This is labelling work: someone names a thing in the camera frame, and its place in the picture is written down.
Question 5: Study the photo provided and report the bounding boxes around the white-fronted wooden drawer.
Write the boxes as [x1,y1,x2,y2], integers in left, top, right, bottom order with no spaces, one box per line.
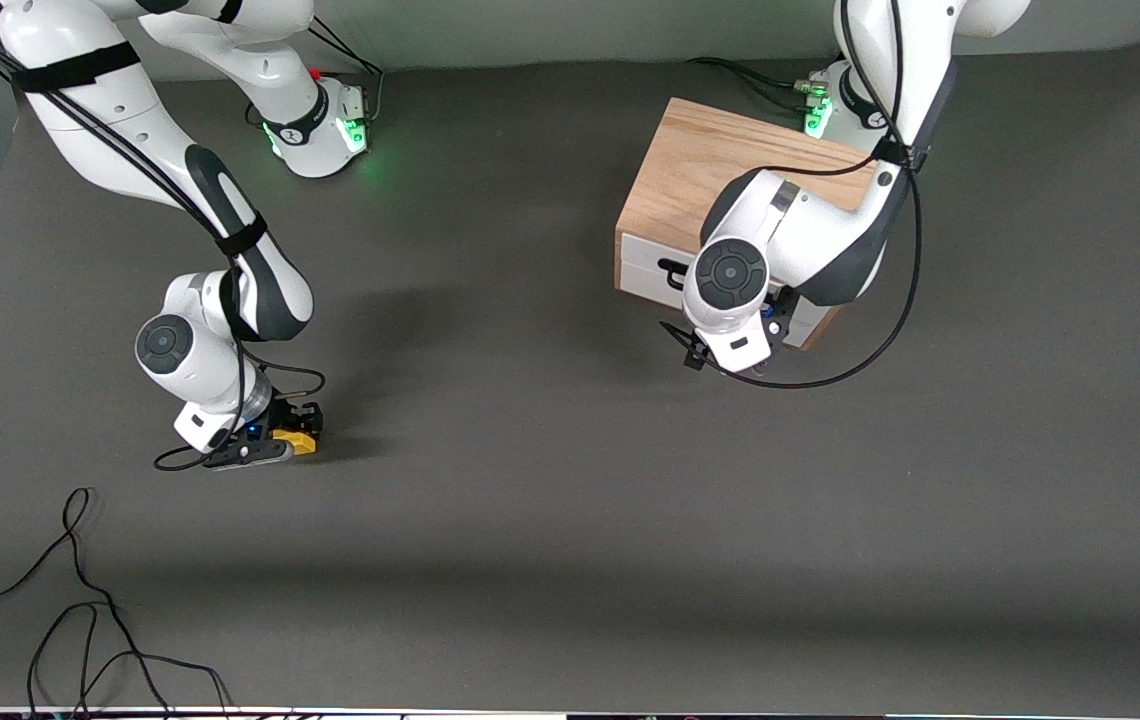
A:
[620,233,842,351]

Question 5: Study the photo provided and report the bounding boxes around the wooden drawer cabinet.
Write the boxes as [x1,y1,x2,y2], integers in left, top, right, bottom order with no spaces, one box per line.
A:
[614,97,885,352]

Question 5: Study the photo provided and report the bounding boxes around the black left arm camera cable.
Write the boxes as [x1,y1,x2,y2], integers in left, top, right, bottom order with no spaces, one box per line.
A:
[658,0,924,392]

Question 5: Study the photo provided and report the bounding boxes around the thin black loose cable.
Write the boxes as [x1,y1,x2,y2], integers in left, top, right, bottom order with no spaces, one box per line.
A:
[0,487,233,717]

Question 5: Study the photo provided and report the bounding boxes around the black left arm base cables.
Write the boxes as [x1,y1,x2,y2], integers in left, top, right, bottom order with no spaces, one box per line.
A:
[687,56,831,112]

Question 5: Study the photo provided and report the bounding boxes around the black arm base cables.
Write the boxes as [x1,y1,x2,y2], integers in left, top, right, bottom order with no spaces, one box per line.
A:
[687,56,831,112]
[248,15,387,129]

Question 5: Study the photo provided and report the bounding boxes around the black right arm base cables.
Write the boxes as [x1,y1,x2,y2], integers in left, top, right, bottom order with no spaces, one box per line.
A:
[248,15,387,129]

